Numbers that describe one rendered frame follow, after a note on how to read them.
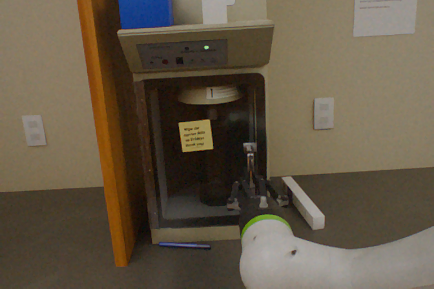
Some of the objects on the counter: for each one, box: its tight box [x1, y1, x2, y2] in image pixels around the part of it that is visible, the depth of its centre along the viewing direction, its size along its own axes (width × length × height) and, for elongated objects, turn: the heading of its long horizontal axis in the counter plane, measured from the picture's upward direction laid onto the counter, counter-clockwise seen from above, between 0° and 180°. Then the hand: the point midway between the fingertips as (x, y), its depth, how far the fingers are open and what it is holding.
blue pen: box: [159, 242, 211, 250], centre depth 105 cm, size 1×14×1 cm, turn 91°
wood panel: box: [71, 0, 147, 267], centre depth 102 cm, size 49×3×140 cm, turn 12°
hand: (250, 178), depth 96 cm, fingers closed, pressing on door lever
